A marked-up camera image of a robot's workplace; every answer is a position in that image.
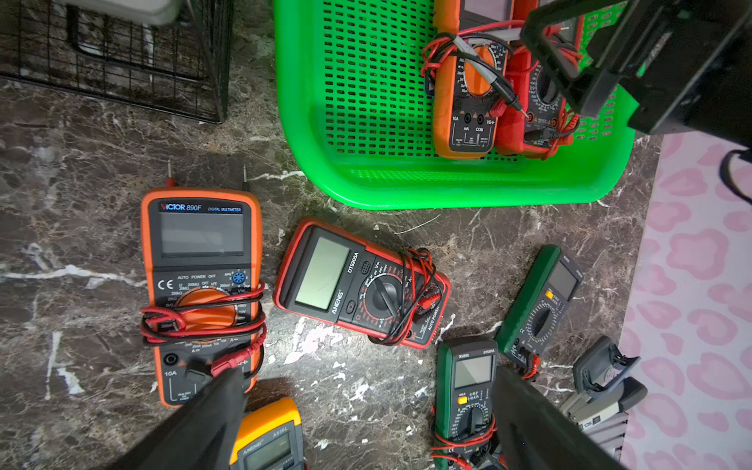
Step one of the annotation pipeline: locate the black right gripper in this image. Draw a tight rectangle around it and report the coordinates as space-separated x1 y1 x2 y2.
521 1 751 147

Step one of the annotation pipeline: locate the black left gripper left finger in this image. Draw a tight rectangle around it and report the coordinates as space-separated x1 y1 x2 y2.
108 369 246 469

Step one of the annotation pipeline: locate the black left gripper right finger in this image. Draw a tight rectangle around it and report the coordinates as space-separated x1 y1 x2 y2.
492 366 622 470

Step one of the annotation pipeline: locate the large green XLUE multimeter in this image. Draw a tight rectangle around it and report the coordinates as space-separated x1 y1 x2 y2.
431 336 497 469

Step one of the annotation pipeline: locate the small red multimeter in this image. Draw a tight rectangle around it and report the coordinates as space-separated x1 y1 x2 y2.
490 11 589 161

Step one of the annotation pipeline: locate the orange victor multimeter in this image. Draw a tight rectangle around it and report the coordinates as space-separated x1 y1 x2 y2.
139 176 268 407
420 0 528 160

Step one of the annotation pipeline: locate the red Aneng large multimeter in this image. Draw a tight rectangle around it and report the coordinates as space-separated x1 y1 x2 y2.
273 217 450 350

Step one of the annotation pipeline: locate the yellow Aneng multimeter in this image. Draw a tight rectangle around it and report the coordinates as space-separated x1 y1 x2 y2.
229 398 309 470

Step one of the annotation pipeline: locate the green multimeter upper right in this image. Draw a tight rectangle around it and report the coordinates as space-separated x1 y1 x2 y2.
495 245 584 380

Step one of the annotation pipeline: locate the green plastic basket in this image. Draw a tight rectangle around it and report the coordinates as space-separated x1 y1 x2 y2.
274 1 636 211

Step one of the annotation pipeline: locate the black wire basket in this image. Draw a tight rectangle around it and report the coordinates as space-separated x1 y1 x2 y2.
1 1 234 125

